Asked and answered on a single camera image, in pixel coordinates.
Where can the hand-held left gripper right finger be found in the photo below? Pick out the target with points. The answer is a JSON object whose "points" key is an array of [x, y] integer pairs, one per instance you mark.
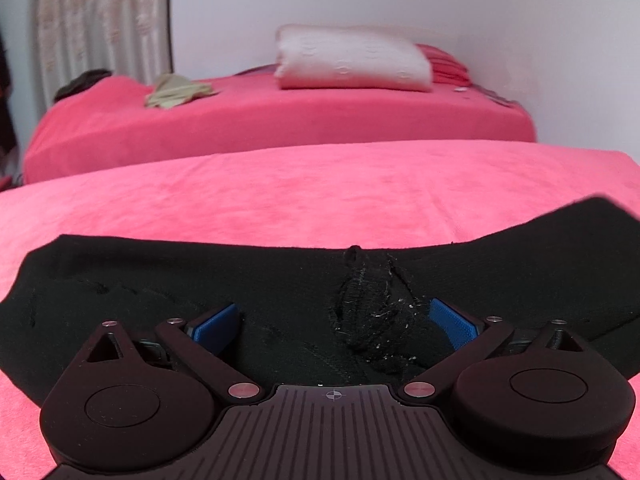
{"points": [[452, 325]]}

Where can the pink bed blanket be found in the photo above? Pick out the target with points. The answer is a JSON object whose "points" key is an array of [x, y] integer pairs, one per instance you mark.
{"points": [[310, 190]]}

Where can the black knit pants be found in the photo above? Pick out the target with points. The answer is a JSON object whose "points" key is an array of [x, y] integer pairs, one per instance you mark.
{"points": [[280, 300]]}

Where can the pink covered bed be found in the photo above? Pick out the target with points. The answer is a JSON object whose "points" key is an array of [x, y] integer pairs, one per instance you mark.
{"points": [[280, 115]]}

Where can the patterned lace curtain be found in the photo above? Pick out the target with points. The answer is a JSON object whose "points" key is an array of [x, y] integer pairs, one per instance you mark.
{"points": [[100, 15]]}

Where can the black hanging coat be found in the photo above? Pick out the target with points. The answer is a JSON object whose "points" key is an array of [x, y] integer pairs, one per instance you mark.
{"points": [[6, 100]]}

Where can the dark crumpled garment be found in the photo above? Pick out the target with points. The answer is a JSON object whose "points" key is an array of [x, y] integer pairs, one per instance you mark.
{"points": [[80, 82]]}

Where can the folded pink blanket stack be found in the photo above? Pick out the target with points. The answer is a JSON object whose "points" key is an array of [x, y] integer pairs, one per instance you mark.
{"points": [[447, 65]]}

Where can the beige garment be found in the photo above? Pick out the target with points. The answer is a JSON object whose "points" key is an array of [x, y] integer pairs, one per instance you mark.
{"points": [[175, 91]]}

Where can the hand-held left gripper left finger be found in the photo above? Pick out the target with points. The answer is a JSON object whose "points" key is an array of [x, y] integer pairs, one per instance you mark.
{"points": [[217, 327]]}

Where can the folded pale pink quilt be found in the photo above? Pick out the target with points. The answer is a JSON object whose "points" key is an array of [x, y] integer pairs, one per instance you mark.
{"points": [[350, 62]]}

